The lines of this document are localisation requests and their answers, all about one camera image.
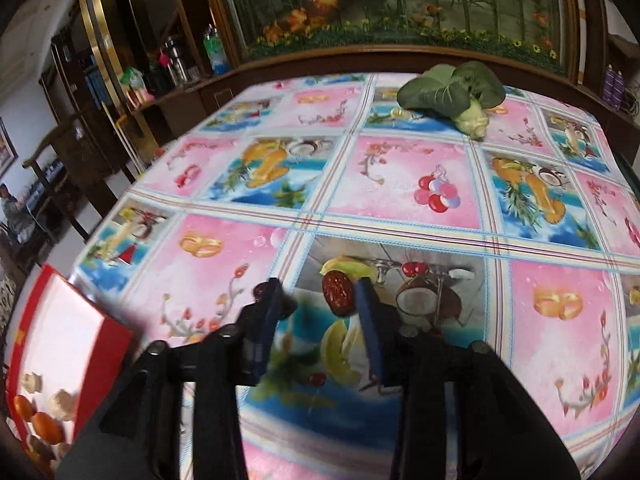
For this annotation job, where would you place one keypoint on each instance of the red-rimmed white tray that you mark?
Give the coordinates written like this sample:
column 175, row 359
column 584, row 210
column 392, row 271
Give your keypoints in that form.
column 55, row 330

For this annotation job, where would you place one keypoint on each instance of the steel thermos flask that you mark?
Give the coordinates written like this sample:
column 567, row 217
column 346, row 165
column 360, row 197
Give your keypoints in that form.
column 176, row 60

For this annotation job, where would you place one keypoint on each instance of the beige peeled lump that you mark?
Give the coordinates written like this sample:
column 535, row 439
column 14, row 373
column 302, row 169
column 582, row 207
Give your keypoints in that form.
column 32, row 382
column 62, row 404

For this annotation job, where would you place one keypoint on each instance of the flower and bamboo glass panel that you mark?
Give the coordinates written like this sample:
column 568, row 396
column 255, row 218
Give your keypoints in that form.
column 400, row 0

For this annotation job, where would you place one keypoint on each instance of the stack of blue boxes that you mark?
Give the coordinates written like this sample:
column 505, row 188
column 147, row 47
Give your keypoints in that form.
column 94, row 85

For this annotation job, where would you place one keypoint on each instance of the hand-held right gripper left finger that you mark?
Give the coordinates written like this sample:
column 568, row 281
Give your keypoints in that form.
column 265, row 325

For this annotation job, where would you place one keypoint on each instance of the green bok choy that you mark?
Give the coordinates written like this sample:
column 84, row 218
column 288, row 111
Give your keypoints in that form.
column 445, row 87

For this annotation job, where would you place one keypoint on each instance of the red date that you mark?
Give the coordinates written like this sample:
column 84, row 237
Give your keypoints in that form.
column 290, row 308
column 340, row 290

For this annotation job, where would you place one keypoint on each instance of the dark wooden chair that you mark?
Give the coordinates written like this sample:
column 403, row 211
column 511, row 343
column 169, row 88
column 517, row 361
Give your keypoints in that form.
column 75, row 160

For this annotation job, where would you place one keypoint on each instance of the green-labelled plastic bottle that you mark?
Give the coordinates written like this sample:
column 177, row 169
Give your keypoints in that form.
column 217, row 52

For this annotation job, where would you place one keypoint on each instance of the framed wall picture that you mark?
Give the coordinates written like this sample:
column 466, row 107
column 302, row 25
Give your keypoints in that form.
column 5, row 145

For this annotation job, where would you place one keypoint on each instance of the orange tangerine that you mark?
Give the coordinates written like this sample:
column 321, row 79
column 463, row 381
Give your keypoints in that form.
column 47, row 426
column 24, row 406

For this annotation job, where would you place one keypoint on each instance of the fruit-printed tablecloth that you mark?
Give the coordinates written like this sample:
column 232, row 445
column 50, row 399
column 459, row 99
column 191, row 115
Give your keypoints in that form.
column 400, row 190

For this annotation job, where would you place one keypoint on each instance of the purple bottle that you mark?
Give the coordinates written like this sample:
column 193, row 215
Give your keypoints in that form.
column 608, row 85
column 619, row 87

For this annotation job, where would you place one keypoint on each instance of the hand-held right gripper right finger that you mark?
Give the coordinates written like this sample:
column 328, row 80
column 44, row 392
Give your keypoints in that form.
column 371, row 330

